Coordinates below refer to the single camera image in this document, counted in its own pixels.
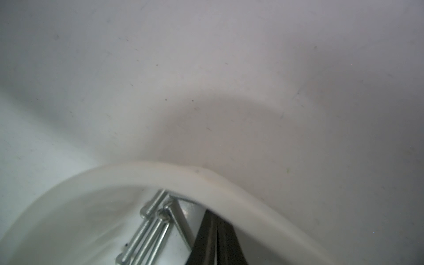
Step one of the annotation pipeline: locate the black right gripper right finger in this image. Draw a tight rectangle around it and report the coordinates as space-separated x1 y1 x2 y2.
217 218 248 265

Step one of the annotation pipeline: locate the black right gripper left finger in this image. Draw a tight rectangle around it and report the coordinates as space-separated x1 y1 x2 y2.
185 210 218 265

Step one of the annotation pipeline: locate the white plastic storage box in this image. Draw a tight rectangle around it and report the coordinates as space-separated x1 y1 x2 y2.
1 162 335 265

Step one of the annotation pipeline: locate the pile of silver screws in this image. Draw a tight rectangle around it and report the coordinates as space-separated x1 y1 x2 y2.
115 189 195 265

